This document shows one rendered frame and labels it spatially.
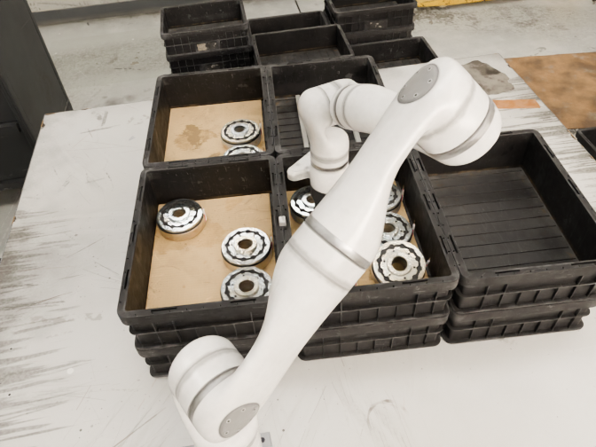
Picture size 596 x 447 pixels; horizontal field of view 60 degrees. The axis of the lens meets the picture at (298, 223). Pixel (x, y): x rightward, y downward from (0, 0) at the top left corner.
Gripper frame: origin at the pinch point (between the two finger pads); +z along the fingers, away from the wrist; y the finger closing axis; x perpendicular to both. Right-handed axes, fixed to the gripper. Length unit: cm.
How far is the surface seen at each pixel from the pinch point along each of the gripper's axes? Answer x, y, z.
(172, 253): 24.2, -23.6, 2.6
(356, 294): -16.8, -14.2, -6.8
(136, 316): 9.9, -41.1, -7.4
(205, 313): 1.7, -33.0, -6.2
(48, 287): 51, -43, 16
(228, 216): 22.3, -8.6, 2.5
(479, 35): 76, 260, 84
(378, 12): 82, 145, 28
